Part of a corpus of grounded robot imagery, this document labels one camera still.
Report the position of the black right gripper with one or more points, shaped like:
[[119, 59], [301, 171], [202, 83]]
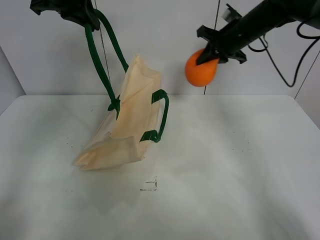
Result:
[[217, 48]]

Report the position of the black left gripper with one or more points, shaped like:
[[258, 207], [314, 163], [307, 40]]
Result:
[[80, 12]]

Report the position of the orange fruit with stem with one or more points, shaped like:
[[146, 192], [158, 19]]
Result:
[[200, 75]]

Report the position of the white linen bag green handles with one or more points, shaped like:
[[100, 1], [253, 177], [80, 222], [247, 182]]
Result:
[[137, 115]]

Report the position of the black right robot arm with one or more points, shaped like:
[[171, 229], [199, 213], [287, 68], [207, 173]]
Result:
[[240, 31]]

